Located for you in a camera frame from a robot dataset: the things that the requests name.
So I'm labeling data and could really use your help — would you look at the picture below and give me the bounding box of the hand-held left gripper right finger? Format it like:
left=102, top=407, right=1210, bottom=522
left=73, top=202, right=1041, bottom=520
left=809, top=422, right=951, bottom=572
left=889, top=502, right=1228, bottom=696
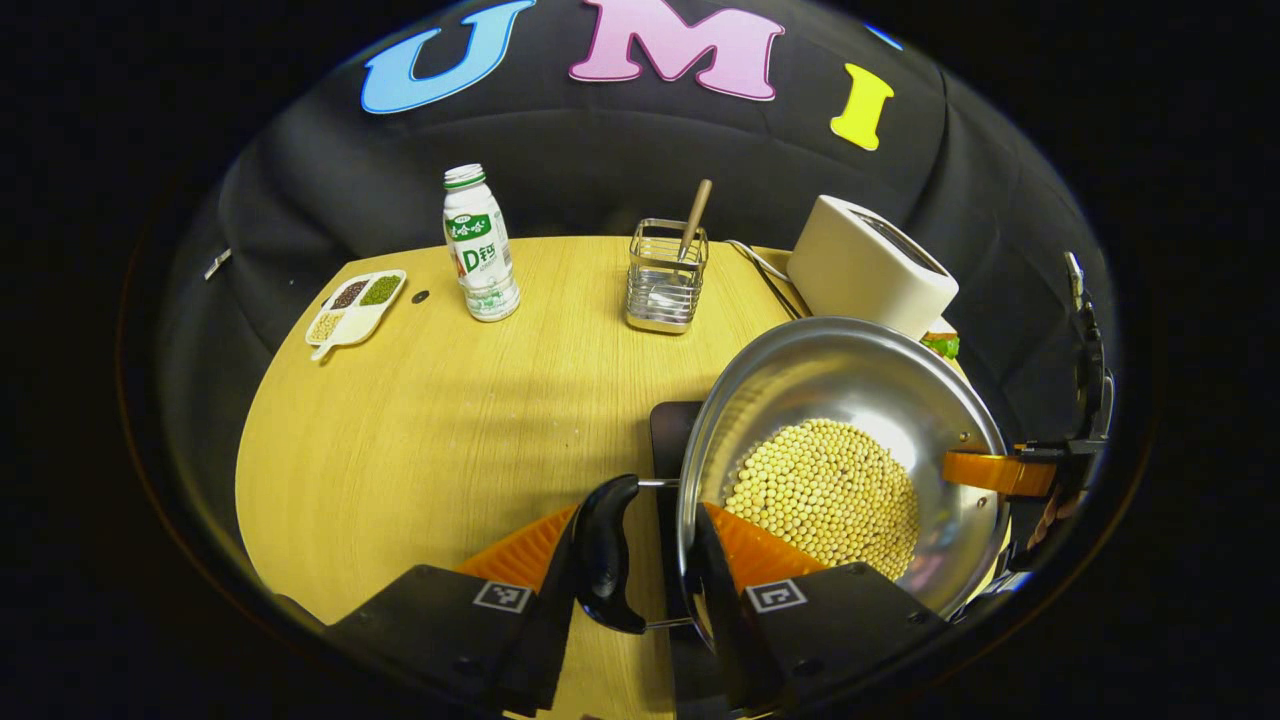
left=690, top=503, right=951, bottom=716

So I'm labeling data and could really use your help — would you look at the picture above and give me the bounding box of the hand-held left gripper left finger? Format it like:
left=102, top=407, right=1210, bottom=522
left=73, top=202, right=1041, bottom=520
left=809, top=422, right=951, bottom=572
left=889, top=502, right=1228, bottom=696
left=320, top=503, right=601, bottom=716

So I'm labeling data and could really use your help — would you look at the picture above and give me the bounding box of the stainless steel pot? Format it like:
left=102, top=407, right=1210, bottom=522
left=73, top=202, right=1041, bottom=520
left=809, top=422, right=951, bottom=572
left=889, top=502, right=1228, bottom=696
left=572, top=317, right=1011, bottom=636

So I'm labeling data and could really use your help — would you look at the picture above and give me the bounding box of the black induction cooktop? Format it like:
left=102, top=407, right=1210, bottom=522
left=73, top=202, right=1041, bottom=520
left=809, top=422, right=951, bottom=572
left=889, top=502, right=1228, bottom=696
left=650, top=401, right=736, bottom=720

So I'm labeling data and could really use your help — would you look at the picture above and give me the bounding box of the pile of soybeans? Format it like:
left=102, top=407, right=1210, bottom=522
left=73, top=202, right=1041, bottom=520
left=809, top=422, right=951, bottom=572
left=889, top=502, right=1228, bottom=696
left=722, top=418, right=921, bottom=581

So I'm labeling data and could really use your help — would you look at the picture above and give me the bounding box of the white toaster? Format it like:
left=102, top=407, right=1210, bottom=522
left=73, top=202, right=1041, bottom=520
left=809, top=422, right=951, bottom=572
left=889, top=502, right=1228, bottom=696
left=787, top=195, right=960, bottom=341

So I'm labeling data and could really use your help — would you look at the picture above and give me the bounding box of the white divided bean tray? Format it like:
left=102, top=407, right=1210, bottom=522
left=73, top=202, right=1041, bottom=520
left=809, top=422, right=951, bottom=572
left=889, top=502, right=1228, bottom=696
left=305, top=269, right=408, bottom=362

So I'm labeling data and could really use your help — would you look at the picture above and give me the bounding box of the white drink bottle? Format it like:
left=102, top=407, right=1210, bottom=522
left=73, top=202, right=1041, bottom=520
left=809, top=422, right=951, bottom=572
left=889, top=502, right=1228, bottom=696
left=443, top=164, right=521, bottom=323

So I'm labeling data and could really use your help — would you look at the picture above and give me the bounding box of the wooden stick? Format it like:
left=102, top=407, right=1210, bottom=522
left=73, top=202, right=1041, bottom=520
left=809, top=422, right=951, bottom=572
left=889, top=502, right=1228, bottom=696
left=678, top=179, right=714, bottom=263

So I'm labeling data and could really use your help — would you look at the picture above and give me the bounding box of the black backdrop cloth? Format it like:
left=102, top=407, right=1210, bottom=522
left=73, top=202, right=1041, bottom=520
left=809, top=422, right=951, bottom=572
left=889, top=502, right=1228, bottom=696
left=150, top=0, right=1121, bottom=601

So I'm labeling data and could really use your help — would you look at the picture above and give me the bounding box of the white toaster cable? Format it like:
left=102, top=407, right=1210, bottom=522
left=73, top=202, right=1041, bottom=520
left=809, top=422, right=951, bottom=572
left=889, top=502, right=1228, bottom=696
left=725, top=239, right=809, bottom=319

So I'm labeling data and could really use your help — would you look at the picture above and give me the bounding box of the wire utensil holder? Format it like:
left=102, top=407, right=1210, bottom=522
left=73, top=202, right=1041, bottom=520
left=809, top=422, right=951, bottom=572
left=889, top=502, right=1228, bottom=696
left=626, top=218, right=710, bottom=335

